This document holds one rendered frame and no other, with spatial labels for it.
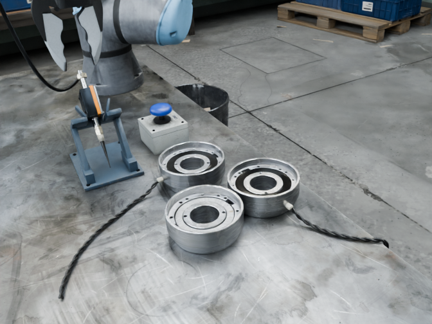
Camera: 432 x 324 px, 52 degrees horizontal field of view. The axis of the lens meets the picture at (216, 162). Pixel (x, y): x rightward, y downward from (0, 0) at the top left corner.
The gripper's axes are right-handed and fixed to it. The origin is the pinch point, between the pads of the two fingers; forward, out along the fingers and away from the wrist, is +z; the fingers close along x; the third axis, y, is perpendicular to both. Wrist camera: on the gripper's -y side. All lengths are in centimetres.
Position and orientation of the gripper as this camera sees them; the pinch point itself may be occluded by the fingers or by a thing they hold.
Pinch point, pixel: (79, 61)
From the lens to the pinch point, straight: 74.9
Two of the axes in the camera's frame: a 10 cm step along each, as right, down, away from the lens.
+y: -4.4, -4.5, 7.7
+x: -9.0, 2.8, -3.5
